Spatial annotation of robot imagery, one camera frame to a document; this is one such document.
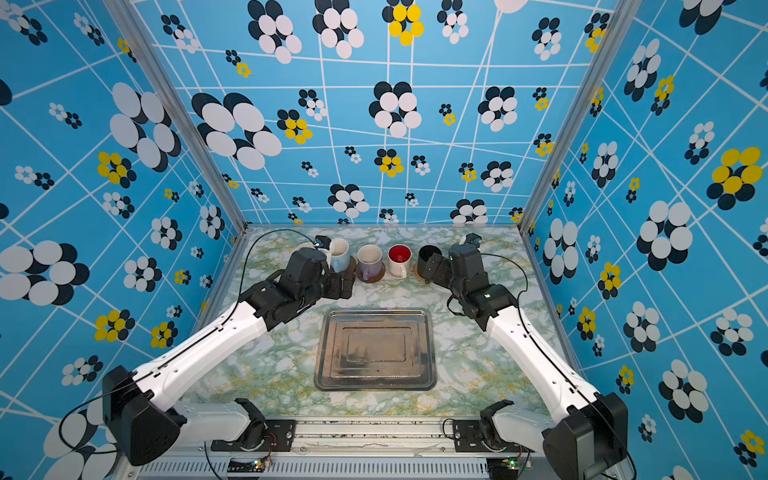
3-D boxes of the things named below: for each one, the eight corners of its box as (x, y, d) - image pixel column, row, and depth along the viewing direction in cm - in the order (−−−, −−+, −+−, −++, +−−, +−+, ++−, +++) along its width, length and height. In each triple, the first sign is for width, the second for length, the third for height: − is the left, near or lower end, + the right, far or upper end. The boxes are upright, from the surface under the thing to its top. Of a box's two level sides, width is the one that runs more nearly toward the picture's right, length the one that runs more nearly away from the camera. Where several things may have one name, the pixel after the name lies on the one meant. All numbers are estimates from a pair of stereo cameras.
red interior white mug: (387, 283, 105) (387, 269, 98) (388, 258, 112) (387, 243, 106) (412, 283, 105) (413, 269, 98) (411, 258, 112) (412, 243, 106)
